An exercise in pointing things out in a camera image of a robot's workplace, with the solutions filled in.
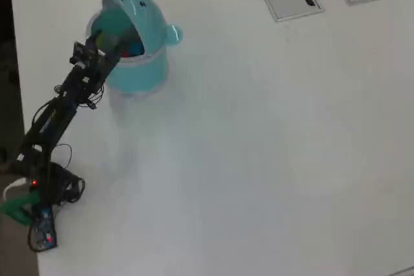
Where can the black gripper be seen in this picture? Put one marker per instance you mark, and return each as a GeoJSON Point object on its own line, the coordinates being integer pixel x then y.
{"type": "Point", "coordinates": [100, 70]}

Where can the red cube block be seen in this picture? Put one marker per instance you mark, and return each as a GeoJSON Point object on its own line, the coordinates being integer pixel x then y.
{"type": "Point", "coordinates": [125, 53]}

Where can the blue cube block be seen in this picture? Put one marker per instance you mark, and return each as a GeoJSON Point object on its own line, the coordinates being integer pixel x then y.
{"type": "Point", "coordinates": [136, 49]}

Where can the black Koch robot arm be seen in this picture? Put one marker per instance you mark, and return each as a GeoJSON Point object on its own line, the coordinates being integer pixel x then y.
{"type": "Point", "coordinates": [55, 117]}

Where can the teal whale-shaped bin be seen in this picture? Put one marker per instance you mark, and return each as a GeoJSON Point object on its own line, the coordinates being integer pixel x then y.
{"type": "Point", "coordinates": [142, 72]}

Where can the green plastic table clamp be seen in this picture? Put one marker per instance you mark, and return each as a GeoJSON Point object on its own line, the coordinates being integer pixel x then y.
{"type": "Point", "coordinates": [16, 208]}

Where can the blue controller circuit board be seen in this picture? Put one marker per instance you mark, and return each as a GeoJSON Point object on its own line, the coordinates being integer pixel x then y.
{"type": "Point", "coordinates": [45, 230]}

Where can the small wrist camera board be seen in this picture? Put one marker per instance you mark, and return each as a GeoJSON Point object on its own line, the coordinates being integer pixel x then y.
{"type": "Point", "coordinates": [83, 53]}

